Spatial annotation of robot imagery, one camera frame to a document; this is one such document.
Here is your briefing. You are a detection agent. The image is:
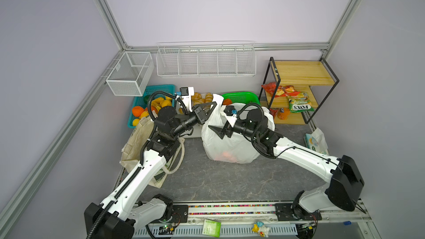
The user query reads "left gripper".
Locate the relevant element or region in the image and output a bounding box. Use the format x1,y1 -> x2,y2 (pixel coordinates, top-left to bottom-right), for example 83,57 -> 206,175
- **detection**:
171,102 -> 216,138

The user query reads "white plastic grocery bag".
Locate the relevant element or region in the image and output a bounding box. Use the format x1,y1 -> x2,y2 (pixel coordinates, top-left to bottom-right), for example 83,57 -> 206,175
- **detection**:
201,94 -> 260,164

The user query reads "red toy tomato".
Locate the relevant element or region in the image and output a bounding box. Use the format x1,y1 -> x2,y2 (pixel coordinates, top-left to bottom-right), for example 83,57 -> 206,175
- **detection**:
221,152 -> 235,162

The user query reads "beige canvas tote bag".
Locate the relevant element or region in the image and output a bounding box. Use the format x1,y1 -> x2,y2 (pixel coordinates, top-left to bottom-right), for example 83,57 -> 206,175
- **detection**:
120,117 -> 185,188

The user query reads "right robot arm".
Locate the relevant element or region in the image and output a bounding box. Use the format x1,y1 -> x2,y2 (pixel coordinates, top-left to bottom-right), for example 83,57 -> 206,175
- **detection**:
209,103 -> 365,220

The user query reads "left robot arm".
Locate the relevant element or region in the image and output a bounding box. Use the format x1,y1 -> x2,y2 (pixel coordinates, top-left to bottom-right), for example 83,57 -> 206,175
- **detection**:
84,87 -> 223,239

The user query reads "white plastic tray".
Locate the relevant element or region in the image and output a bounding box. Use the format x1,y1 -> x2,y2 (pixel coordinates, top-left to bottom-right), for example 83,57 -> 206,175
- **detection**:
173,95 -> 208,138

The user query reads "toy croissant bread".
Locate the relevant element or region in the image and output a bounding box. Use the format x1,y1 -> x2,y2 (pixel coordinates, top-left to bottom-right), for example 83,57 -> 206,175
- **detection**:
191,93 -> 203,101

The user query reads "orange toy pepper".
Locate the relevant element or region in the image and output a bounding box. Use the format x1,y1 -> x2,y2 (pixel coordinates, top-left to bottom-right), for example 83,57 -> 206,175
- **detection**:
222,98 -> 232,106

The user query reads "teal plastic basket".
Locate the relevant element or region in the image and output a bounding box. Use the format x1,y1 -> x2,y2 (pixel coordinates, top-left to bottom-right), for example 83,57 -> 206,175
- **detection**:
127,84 -> 176,129

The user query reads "green plastic basket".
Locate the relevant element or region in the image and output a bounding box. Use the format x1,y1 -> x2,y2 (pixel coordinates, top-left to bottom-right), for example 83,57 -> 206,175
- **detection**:
222,91 -> 260,104

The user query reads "toy banana bunch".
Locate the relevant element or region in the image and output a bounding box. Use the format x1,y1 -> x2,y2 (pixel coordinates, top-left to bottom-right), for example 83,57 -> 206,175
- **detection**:
151,96 -> 172,113

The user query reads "red soda can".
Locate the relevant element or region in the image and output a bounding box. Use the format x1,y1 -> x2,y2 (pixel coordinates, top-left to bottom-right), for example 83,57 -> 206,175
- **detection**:
269,108 -> 279,117

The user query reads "orange drink bottle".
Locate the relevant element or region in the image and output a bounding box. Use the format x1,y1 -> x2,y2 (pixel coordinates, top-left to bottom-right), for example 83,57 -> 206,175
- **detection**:
277,107 -> 291,121

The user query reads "toy orange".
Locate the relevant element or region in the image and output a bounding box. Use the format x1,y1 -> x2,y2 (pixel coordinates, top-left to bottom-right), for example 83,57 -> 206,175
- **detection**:
132,106 -> 145,118

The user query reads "yellow toy lemon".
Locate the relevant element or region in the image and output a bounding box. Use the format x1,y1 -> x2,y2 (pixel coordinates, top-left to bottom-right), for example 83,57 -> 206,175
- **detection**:
132,118 -> 140,126

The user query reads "red snack bag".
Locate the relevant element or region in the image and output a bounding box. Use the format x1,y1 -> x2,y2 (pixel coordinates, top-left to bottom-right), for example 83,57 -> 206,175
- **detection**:
261,83 -> 300,97

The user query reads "green Fox's candy bag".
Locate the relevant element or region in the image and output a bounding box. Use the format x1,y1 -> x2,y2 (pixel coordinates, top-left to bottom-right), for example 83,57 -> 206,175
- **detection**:
288,93 -> 314,114

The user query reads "green small box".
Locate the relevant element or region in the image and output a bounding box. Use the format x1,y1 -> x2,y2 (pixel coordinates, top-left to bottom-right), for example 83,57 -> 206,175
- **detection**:
202,219 -> 221,237

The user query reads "tissue pack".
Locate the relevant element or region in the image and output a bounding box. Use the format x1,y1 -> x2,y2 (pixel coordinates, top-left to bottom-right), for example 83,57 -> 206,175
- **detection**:
303,128 -> 329,155

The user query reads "yellow white toy figure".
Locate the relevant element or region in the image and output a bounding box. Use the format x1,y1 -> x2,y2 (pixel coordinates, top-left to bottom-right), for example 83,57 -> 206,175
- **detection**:
252,221 -> 270,237

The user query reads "long white wire basket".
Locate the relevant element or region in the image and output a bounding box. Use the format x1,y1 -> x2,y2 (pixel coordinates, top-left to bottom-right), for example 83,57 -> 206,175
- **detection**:
157,41 -> 257,78

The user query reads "small white wire basket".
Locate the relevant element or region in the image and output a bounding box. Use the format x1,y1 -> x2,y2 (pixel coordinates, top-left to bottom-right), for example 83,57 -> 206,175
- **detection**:
106,52 -> 155,97

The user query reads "wooden black-frame shelf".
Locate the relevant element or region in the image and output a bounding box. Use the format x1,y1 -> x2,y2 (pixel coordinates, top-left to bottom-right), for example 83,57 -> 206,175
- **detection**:
259,57 -> 339,125

